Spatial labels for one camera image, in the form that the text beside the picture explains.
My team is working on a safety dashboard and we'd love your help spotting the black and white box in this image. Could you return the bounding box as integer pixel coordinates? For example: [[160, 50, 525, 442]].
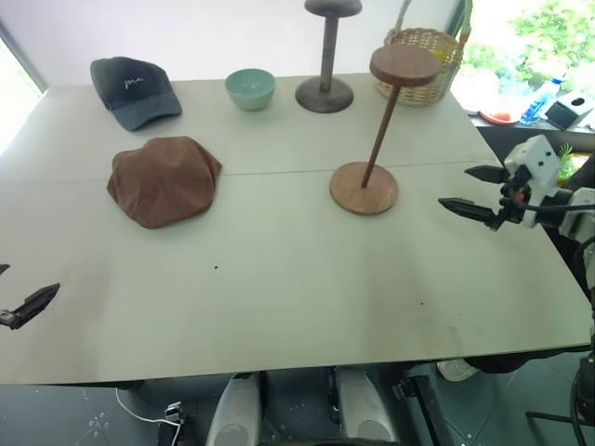
[[544, 90, 595, 131]]

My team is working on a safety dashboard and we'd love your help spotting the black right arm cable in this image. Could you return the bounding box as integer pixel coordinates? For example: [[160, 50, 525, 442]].
[[522, 202, 595, 216]]

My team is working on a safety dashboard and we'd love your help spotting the woven wicker basket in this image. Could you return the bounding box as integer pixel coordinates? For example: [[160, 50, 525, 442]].
[[375, 0, 473, 108]]

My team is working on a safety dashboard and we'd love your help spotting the silver left robot leg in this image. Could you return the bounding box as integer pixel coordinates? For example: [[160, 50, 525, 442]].
[[205, 371, 262, 446]]

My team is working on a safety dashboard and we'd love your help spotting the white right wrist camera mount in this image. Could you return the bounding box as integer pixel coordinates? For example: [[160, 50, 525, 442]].
[[503, 135, 561, 229]]

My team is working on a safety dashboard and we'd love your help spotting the dark wooden hat stand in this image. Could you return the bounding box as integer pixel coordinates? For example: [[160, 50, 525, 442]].
[[294, 0, 364, 114]]

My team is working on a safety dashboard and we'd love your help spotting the red plate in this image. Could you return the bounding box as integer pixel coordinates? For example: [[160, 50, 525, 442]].
[[478, 109, 522, 125]]

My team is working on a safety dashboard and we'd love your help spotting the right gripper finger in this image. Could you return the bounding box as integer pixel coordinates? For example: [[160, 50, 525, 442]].
[[464, 164, 511, 185], [437, 197, 503, 229]]

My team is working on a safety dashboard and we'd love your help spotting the brown wooden hat stand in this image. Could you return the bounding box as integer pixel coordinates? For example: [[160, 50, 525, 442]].
[[329, 45, 400, 216]]

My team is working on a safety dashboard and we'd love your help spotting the brown fabric hat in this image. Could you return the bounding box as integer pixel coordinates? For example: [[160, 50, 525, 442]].
[[106, 136, 224, 230]]

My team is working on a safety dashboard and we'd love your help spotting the clear blue-label water bottle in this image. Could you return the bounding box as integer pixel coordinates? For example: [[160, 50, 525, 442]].
[[519, 72, 569, 125]]

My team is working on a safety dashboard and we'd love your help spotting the silver right robot leg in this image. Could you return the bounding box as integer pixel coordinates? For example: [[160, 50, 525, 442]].
[[333, 366, 398, 446]]

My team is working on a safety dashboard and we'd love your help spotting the white shoe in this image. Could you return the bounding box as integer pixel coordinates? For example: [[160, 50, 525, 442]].
[[436, 359, 480, 383]]

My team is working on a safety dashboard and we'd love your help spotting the small green plant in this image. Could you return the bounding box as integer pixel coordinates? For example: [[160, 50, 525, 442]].
[[555, 142, 577, 183]]

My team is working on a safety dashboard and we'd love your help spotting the thin white cable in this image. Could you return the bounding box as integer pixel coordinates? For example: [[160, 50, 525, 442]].
[[115, 387, 181, 426]]

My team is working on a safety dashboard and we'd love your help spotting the pale green bowl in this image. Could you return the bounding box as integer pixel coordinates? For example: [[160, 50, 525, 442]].
[[225, 68, 276, 112]]

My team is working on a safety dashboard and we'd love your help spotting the silver robot leg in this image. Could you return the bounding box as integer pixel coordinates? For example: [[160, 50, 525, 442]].
[[205, 371, 262, 446], [333, 366, 398, 446]]

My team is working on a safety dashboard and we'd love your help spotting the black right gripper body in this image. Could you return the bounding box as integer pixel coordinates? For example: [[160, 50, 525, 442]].
[[488, 165, 533, 232]]

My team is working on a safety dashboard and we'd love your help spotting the dark grey baseball cap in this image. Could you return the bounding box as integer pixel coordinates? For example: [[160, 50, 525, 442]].
[[89, 56, 183, 133]]

